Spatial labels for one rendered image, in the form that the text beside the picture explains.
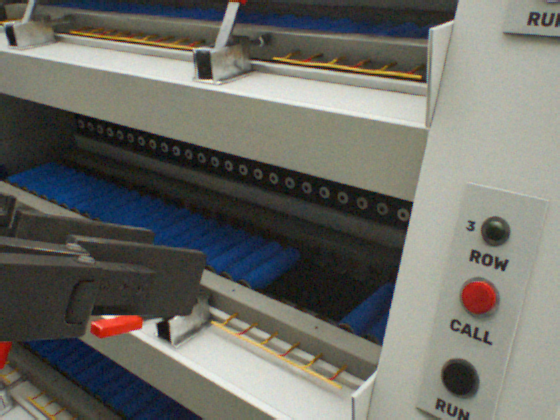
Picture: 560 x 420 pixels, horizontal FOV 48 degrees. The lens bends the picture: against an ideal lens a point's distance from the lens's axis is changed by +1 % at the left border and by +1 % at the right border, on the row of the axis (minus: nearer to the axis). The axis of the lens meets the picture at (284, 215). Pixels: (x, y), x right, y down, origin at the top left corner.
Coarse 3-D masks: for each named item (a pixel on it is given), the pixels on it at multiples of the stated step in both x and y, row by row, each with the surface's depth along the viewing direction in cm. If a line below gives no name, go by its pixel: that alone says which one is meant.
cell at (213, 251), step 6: (234, 234) 58; (240, 234) 59; (246, 234) 59; (222, 240) 57; (228, 240) 58; (234, 240) 58; (240, 240) 58; (210, 246) 57; (216, 246) 57; (222, 246) 57; (228, 246) 57; (204, 252) 56; (210, 252) 56; (216, 252) 56; (222, 252) 57; (210, 258) 56
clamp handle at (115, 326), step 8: (104, 320) 43; (112, 320) 43; (120, 320) 44; (128, 320) 44; (136, 320) 44; (144, 320) 45; (152, 320) 45; (160, 320) 46; (96, 328) 42; (104, 328) 42; (112, 328) 43; (120, 328) 43; (128, 328) 44; (136, 328) 44; (96, 336) 42; (104, 336) 42
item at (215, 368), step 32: (0, 160) 78; (32, 160) 82; (128, 160) 76; (160, 160) 71; (224, 192) 66; (256, 192) 62; (352, 224) 56; (384, 224) 54; (96, 320) 52; (128, 352) 51; (160, 352) 47; (192, 352) 46; (224, 352) 46; (256, 352) 46; (160, 384) 49; (192, 384) 46; (224, 384) 43; (256, 384) 43; (288, 384) 43; (320, 384) 42; (224, 416) 44; (256, 416) 41; (288, 416) 40; (320, 416) 40; (352, 416) 35
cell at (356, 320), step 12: (384, 288) 49; (372, 300) 47; (384, 300) 48; (360, 312) 46; (372, 312) 47; (384, 312) 47; (348, 324) 45; (360, 324) 45; (372, 324) 46; (360, 336) 46
